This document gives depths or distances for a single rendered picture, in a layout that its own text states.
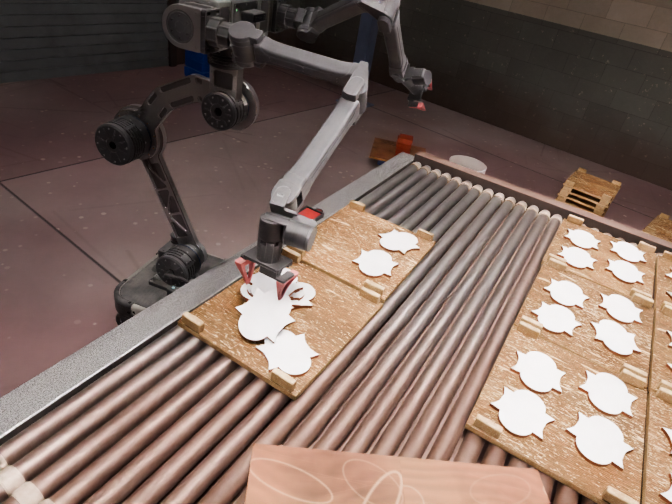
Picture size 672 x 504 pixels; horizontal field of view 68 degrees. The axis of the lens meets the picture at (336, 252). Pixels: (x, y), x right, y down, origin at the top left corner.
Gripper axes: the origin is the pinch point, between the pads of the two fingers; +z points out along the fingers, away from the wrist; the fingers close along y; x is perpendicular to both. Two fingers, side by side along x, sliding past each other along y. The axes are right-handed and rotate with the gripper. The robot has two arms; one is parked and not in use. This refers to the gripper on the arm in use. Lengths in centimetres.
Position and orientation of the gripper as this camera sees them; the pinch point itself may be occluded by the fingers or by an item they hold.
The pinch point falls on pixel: (264, 288)
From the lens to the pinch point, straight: 122.2
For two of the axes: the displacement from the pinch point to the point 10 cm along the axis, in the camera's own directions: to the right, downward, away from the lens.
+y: 8.6, 3.8, -3.4
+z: -1.7, 8.5, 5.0
